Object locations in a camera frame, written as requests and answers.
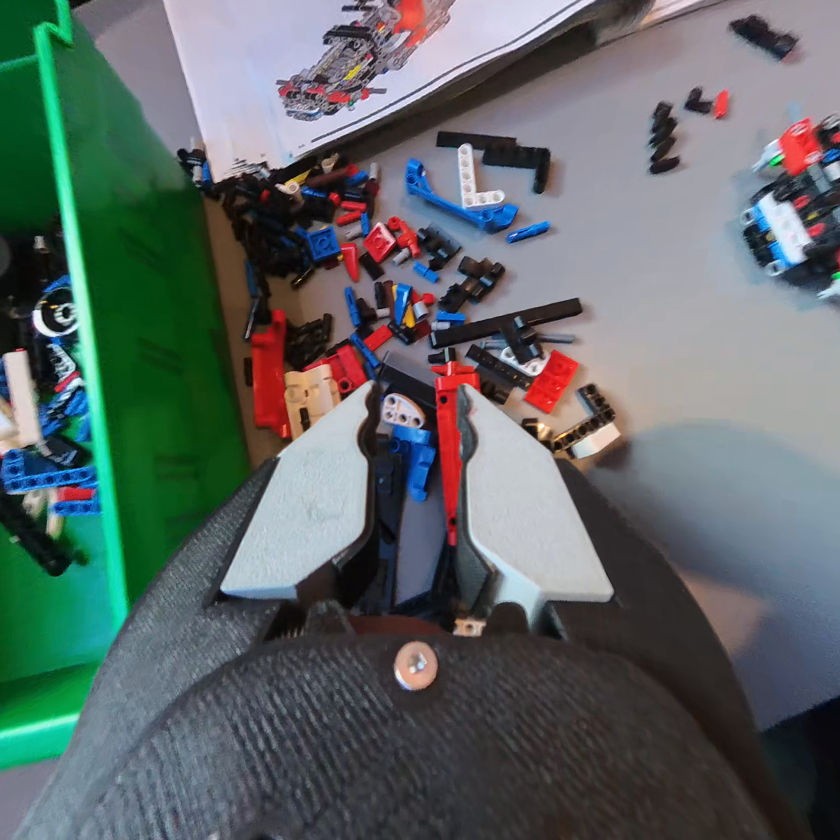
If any heap of tyres and beams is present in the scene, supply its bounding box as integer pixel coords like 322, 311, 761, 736
0, 228, 100, 578

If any black L-beam with white brick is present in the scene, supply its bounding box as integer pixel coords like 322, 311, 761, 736
551, 381, 623, 459

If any green plastic bin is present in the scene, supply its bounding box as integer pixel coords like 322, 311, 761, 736
0, 0, 254, 767

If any blue square plate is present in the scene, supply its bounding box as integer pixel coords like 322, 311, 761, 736
305, 225, 343, 263

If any long black beam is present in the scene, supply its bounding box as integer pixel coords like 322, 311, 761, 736
429, 297, 585, 347

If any white L-shaped beam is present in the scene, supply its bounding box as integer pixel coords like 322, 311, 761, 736
455, 143, 506, 209

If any black double connector piece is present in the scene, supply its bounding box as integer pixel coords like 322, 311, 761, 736
728, 13, 800, 60

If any red square tile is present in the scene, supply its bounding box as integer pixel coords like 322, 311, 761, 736
362, 221, 399, 263

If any open instruction booklet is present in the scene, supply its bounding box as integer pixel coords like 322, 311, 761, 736
163, 0, 730, 164

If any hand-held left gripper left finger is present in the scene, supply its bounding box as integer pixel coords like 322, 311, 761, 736
219, 379, 382, 606

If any blue curved panel piece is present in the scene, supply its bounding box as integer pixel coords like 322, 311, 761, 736
403, 157, 520, 234

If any long black flat tile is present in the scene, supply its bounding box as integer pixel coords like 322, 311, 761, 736
436, 130, 518, 150

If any partly built toy car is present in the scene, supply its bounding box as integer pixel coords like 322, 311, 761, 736
742, 111, 840, 302

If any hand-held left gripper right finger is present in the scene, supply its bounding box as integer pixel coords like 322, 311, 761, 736
453, 382, 616, 631

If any blue angled connector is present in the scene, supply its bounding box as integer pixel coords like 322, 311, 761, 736
394, 426, 438, 501

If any black L-shaped beam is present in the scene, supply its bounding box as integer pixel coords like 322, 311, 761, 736
481, 143, 553, 193

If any long red panel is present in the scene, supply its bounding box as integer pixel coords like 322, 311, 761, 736
434, 360, 481, 545

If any pile of building bricks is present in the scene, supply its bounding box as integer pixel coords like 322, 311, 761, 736
175, 130, 621, 500

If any short red panel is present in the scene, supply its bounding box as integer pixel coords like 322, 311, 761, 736
250, 309, 292, 437

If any white panel piece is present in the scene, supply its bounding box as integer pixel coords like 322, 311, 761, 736
284, 363, 343, 440

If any red flat plate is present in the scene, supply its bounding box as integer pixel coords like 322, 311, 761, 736
523, 349, 579, 414

